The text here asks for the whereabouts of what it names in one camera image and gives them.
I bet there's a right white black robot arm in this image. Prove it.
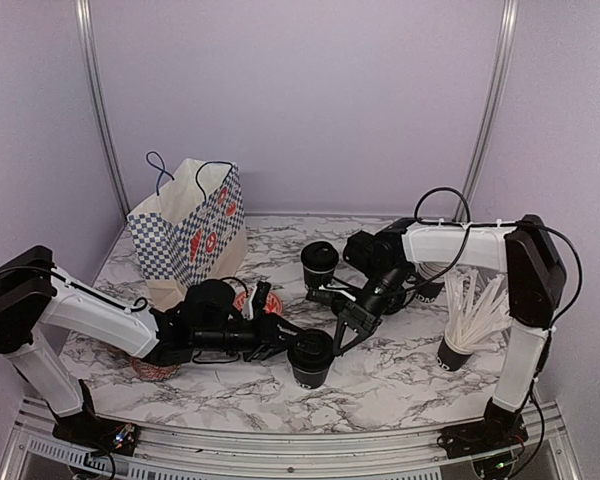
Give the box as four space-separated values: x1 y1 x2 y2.
333 213 573 448

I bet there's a blue checkered paper bag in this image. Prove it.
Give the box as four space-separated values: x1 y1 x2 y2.
127 151 247 310

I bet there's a stack of black lids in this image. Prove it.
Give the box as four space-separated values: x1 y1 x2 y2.
381 288 407 316

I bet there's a stack of black paper cups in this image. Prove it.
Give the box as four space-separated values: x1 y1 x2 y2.
416 263 446 303

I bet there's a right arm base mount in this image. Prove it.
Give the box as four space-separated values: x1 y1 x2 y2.
437 399 529 459

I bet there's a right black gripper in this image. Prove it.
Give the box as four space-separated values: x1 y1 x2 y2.
332 265 410 356

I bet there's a red geometric ceramic bowl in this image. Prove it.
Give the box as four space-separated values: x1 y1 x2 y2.
130 357 180 382

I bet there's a bundle of white wrapped straws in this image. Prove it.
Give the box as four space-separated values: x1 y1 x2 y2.
444 269 512 355

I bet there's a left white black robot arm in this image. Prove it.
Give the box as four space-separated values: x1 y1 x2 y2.
0 246 303 445

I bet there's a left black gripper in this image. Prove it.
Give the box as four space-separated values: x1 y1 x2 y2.
195 314 306 367

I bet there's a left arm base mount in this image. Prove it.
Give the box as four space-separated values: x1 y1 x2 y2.
52 380 140 457

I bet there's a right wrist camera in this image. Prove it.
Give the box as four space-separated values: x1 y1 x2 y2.
306 285 358 306

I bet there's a black cup holding straws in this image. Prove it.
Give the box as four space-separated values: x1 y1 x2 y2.
436 334 473 372

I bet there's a black plastic cup lid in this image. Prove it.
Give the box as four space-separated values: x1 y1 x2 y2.
300 241 339 272

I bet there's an aluminium front frame rail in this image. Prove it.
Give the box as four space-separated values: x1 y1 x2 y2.
0 398 582 479

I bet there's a red floral ceramic bowl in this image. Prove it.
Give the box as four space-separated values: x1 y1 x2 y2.
234 292 284 316

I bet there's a black paper coffee cup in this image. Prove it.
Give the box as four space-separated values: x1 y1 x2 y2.
302 265 336 290

